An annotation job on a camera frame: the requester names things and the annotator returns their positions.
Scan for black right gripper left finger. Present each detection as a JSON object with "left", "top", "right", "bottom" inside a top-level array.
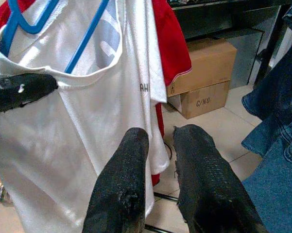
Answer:
[{"left": 82, "top": 128, "right": 150, "bottom": 233}]

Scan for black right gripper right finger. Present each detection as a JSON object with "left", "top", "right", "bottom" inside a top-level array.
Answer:
[{"left": 172, "top": 124, "right": 269, "bottom": 233}]

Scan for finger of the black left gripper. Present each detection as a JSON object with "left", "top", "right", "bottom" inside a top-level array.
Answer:
[{"left": 0, "top": 73, "right": 59, "bottom": 116}]

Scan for white T-shirt red black print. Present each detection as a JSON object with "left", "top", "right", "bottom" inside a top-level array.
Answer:
[{"left": 0, "top": 0, "right": 171, "bottom": 233}]

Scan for blue plastic hanger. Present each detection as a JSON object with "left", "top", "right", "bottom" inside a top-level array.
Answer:
[{"left": 0, "top": 0, "right": 110, "bottom": 75}]

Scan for chrome and black clothes rack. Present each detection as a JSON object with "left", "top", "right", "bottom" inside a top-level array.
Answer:
[{"left": 144, "top": 191, "right": 185, "bottom": 233}]

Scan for blue denim jeans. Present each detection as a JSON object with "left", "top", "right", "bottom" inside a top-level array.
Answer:
[{"left": 240, "top": 0, "right": 292, "bottom": 233}]

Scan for brown box black print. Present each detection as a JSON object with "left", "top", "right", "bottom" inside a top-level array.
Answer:
[{"left": 179, "top": 80, "right": 231, "bottom": 120}]

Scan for brown cardboard box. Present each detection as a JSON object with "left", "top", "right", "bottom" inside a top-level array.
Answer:
[{"left": 166, "top": 37, "right": 238, "bottom": 98}]

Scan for grey metal cabinet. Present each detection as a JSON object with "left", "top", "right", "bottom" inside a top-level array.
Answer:
[{"left": 213, "top": 26, "right": 265, "bottom": 89}]

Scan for red T-shirt white trim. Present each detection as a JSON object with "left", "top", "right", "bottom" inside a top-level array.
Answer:
[{"left": 0, "top": 0, "right": 193, "bottom": 187}]

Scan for black desk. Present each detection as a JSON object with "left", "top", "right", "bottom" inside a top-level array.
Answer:
[{"left": 171, "top": 0, "right": 292, "bottom": 41}]

